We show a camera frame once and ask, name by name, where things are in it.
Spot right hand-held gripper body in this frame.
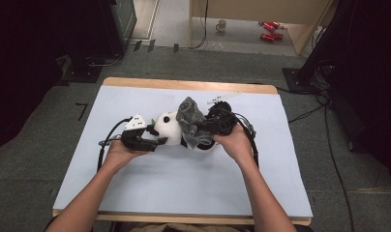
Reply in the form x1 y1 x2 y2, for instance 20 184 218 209
204 91 242 136

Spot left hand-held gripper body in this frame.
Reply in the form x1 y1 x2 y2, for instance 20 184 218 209
120 113 160 153

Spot panda plush toy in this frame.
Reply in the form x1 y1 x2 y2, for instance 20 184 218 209
146 110 218 154

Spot grey fuzzy doll garment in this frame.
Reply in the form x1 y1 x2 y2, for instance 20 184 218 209
175 96 218 151

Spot person's left hand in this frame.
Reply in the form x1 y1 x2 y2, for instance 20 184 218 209
103 138 150 174

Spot person's right hand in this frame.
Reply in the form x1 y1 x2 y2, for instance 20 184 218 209
212 125 255 165

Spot wooden table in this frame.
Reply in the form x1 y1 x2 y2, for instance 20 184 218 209
52 76 313 226

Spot light blue table mat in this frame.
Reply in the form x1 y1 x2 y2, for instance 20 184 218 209
52 85 314 218

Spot black floor plate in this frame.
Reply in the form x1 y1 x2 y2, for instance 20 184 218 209
282 67 316 95

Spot black stand base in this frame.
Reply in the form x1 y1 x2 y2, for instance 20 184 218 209
61 56 105 84

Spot beige mug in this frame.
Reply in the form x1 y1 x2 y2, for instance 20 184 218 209
215 18 228 34

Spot dark green cabinet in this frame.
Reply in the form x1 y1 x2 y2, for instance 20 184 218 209
98 0 138 58

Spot light wooden cabinet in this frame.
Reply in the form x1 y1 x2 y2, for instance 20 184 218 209
188 0 334 56

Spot black slanted stand pole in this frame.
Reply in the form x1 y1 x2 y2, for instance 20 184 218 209
299 0 357 77

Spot black curtain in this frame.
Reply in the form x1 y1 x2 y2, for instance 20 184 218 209
328 0 391 195
0 0 101 155

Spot grey braided cable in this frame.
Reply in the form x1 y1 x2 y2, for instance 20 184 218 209
233 112 257 139

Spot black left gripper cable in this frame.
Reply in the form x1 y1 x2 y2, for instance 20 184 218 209
96 116 134 172

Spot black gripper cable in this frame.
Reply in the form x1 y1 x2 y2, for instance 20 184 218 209
96 116 134 172
226 107 260 169

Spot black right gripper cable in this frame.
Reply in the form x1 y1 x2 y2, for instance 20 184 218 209
226 107 260 169

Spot grey floor cable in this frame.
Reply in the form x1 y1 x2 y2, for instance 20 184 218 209
86 51 124 69

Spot short black floor cable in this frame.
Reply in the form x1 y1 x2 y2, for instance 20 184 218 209
287 104 327 125

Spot black hanging cable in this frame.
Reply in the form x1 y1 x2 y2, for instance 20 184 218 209
188 0 209 50

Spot tangled cable bundle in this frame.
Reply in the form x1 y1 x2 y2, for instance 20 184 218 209
313 59 339 98

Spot long black floor cable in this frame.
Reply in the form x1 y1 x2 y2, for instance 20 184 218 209
323 96 356 232

